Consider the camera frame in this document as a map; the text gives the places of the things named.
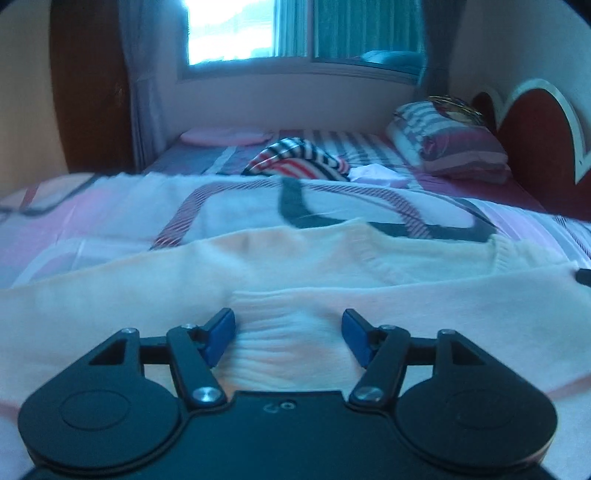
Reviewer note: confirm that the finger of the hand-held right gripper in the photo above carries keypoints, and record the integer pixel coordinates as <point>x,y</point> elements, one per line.
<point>584,278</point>

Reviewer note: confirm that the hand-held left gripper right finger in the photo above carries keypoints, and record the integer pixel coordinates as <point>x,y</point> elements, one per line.
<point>354,333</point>

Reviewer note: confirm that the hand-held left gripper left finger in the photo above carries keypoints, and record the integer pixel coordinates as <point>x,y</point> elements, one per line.
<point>222,333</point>

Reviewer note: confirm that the white knitted sweater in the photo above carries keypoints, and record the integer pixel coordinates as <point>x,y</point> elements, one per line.
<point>277,277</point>

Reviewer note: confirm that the red heart-shaped headboard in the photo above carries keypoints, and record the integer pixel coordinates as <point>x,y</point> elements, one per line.
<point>540,138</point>

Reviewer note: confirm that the patterned pink white blanket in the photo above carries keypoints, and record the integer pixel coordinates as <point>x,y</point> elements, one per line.
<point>115,217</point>

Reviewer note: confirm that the small white cloth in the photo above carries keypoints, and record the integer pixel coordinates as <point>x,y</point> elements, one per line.
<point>374,175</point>

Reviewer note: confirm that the red black striped garment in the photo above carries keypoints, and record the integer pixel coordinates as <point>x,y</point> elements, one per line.
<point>295,161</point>

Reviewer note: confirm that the striped bed sheet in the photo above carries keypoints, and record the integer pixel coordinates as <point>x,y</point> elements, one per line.
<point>369,147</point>

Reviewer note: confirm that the striped pillow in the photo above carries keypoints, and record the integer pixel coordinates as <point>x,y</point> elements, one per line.
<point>452,143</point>

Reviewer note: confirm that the pink cushion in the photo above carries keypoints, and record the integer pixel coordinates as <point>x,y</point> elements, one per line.
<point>226,136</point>

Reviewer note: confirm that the gold printed bag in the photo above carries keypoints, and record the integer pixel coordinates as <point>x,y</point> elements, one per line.
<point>455,107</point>

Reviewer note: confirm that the grey curtain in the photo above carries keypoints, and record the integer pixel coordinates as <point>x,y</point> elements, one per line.
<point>143,92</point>

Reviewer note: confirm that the brown wooden wardrobe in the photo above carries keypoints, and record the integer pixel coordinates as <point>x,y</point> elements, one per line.
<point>87,92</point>

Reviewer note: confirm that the teal cloth bundle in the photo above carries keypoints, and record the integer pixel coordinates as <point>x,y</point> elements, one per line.
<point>392,59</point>

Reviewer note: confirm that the window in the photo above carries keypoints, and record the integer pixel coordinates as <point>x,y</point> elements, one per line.
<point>231,32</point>

